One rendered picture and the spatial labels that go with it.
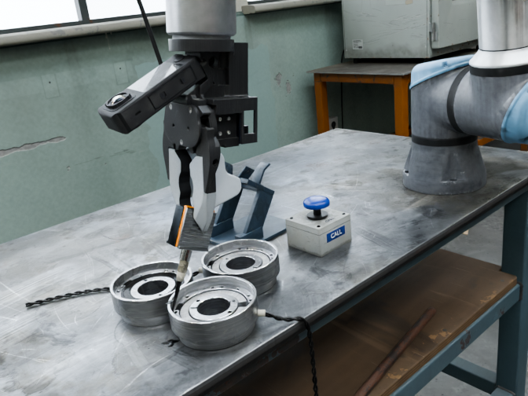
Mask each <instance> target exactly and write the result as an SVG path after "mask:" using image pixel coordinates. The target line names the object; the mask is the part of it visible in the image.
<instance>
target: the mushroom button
mask: <svg viewBox="0 0 528 396"><path fill-rule="evenodd" d="M329 205H330V200H329V199H328V197H326V196H310V197H307V198H306V199H305V200H304V201H303V206H304V207H305V208H306V209H308V210H313V214H314V215H321V209H324V208H326V207H328V206H329Z"/></svg>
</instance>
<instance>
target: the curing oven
mask: <svg viewBox="0 0 528 396"><path fill-rule="evenodd" d="M342 12H343V39H344V53H345V58H353V59H354V61H353V63H354V64H357V63H360V58H424V60H423V62H424V63H426V62H430V61H431V58H432V57H436V56H439V55H442V54H445V53H451V52H454V51H457V50H462V49H465V48H468V47H472V46H476V49H477V50H478V49H479V33H478V16H477V0H342Z"/></svg>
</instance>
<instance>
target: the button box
mask: <svg viewBox="0 0 528 396"><path fill-rule="evenodd" d="M285 222H286V230H287V238H288V246H291V247H294V248H297V249H299V250H302V251H305V252H308V253H310V254H312V255H316V256H319V257H323V256H324V255H326V254H328V253H330V252H332V251H334V250H335V249H337V248H340V247H341V246H343V245H344V244H347V243H348V242H350V241H352V238H351V224H350V214H348V213H346V212H342V211H337V210H334V209H331V208H327V207H326V208H324V209H321V214H320V215H314V212H313V210H308V209H306V210H304V211H301V212H299V213H298V214H295V215H292V216H291V217H289V218H286V219H285Z"/></svg>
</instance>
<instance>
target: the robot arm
mask: <svg viewBox="0 0 528 396"><path fill-rule="evenodd" d="M165 2H166V23H167V34H168V35H172V39H168V44H169V51H185V54H184V55H183V54H175V55H174V56H172V57H171V58H169V59H168V60H166V61H165V62H163V63H162V64H161V65H160V66H158V67H157V68H155V69H153V70H152V71H151V72H149V73H148V74H147V75H145V76H144V77H142V78H141V79H139V80H138V81H137V82H135V83H134V84H132V85H131V86H129V87H128V88H126V89H125V90H124V91H123V92H120V93H118V94H116V95H115V96H113V97H111V98H110V99H109V100H108V101H106V102H105V104H103V105H102V106H101V107H100V108H99V109H98V113H99V115H100V116H101V118H102V119H103V120H104V123H105V124H106V126H107V127H108V129H111V130H114V131H117V132H120V133H121V134H129V133H130V132H131V131H133V130H135V129H136V128H138V127H139V126H140V125H141V124H142V123H144V122H145V121H146V120H147V119H149V118H150V117H152V116H153V115H155V114H156V113H157V112H158V111H159V110H161V109H162V108H164V107H165V113H164V121H163V157H164V161H165V166H166V170H167V178H168V180H170V187H171V191H172V194H173V197H174V200H175V203H176V204H180V205H186V206H192V205H191V200H190V198H191V197H192V200H193V203H194V212H193V218H194V220H195V221H196V223H197V225H198V226H199V227H200V230H201V231H202V232H205V231H207V230H208V228H209V225H210V224H211V220H212V217H213V213H214V209H215V208H216V207H217V206H218V205H220V204H223V203H225V202H226V201H227V200H230V199H232V198H233V197H235V196H237V195H238V194H239V193H240V190H241V181H240V179H239V178H238V177H236V176H234V175H231V174H229V173H227V172H226V167H225V159H224V156H223V155H222V154H221V147H224V148H228V147H233V146H239V144H249V143H255V142H258V98H257V97H250V96H248V42H234V39H231V36H234V35H235V34H236V33H237V7H236V0H165ZM477 16H478V52H477V53H476V54H475V55H468V56H462V57H452V58H447V59H442V60H434V61H430V62H426V63H422V64H418V65H417V66H415V67H414V68H413V70H412V72H411V86H410V87H409V89H410V90H411V127H412V144H411V148H410V150H409V154H408V157H407V160H406V162H405V167H404V170H403V185H404V186H405V187H406V188H407V189H410V190H412V191H414V192H417V193H423V194H429V195H439V196H448V195H459V194H465V193H471V192H474V191H477V190H479V189H481V188H482V187H484V186H485V185H486V167H485V164H484V162H483V159H482V154H481V152H480V149H479V145H478V136H479V137H484V138H491V139H496V140H500V141H504V142H506V143H509V144H512V143H519V144H526V145H528V0H477ZM249 110H254V122H253V133H248V126H247V125H244V111H249Z"/></svg>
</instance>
